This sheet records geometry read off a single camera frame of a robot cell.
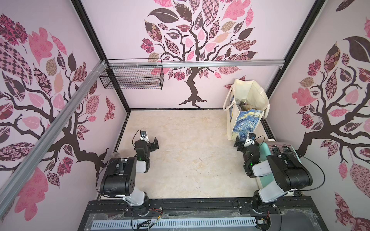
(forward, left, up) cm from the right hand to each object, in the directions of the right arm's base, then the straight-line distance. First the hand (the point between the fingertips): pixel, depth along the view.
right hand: (245, 136), depth 91 cm
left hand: (+1, +64, -4) cm, 64 cm away
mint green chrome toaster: (-13, -7, +8) cm, 17 cm away
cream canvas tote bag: (+31, -9, +1) cm, 32 cm away
